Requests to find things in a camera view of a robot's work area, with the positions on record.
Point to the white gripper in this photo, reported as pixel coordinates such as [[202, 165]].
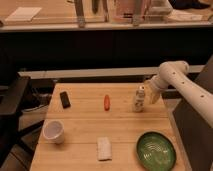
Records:
[[153, 89]]

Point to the green glass plate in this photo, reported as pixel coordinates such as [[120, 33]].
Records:
[[155, 152]]

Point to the black rectangular block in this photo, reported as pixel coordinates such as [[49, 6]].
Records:
[[65, 99]]

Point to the white folded cloth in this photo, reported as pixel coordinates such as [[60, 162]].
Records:
[[104, 152]]

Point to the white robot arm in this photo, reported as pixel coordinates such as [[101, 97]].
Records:
[[174, 73]]

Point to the small white bottle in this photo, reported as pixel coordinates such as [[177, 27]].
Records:
[[138, 99]]

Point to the orange carrot toy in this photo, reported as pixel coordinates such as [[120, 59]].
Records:
[[107, 102]]

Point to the black chair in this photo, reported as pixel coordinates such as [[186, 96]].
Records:
[[10, 110]]

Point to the white paper sheet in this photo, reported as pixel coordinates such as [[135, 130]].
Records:
[[23, 14]]

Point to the white paper cup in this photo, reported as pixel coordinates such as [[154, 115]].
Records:
[[54, 131]]

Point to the grey metal rail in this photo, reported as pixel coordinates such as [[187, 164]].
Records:
[[56, 74]]

